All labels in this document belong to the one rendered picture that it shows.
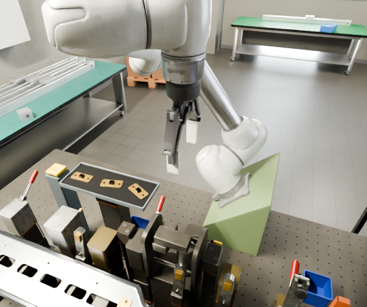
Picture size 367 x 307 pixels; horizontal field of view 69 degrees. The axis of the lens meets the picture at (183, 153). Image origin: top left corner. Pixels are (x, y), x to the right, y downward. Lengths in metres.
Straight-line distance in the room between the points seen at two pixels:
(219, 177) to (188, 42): 0.85
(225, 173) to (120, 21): 0.94
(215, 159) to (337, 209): 1.80
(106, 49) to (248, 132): 0.90
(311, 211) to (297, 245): 1.23
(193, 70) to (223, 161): 0.77
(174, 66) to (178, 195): 1.18
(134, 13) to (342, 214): 2.60
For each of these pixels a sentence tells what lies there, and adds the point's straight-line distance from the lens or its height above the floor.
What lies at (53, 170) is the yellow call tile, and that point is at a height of 1.16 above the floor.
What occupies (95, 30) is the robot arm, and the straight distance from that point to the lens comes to 0.48.
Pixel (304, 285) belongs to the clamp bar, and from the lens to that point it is 0.82.
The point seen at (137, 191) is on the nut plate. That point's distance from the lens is 1.01.
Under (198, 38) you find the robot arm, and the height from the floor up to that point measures 1.76.
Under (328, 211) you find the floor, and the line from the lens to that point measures 2.81.
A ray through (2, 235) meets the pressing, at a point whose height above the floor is 1.00.
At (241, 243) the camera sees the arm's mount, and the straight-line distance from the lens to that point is 1.38.
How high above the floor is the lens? 1.88
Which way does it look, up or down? 37 degrees down
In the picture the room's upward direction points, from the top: straight up
